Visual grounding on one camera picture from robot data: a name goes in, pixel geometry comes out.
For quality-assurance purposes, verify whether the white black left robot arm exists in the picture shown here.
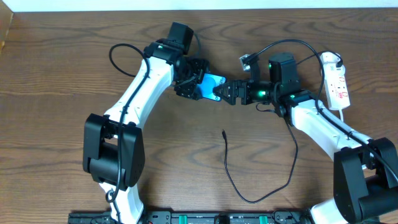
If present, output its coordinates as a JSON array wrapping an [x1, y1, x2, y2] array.
[[83, 22, 209, 223]]

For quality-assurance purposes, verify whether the black charger cable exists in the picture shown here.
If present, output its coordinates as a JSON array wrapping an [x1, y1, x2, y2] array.
[[221, 50, 344, 204]]

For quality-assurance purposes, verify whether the blue Galaxy smartphone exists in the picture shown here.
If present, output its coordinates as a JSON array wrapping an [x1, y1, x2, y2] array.
[[197, 73, 226, 101]]

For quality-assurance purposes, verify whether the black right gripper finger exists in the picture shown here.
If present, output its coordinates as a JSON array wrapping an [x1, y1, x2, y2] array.
[[213, 90, 238, 105], [213, 80, 239, 92]]

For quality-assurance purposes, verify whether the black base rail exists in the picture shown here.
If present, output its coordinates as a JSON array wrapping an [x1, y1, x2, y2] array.
[[67, 211, 312, 224]]

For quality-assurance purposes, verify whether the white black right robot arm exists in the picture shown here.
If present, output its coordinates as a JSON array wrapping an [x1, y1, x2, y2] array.
[[213, 53, 397, 223]]

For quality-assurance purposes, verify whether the white power strip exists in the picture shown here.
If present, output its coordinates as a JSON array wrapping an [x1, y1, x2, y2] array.
[[324, 76, 350, 111]]

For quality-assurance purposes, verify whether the white charger plug adapter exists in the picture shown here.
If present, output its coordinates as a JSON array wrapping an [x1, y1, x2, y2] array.
[[320, 51, 346, 79]]

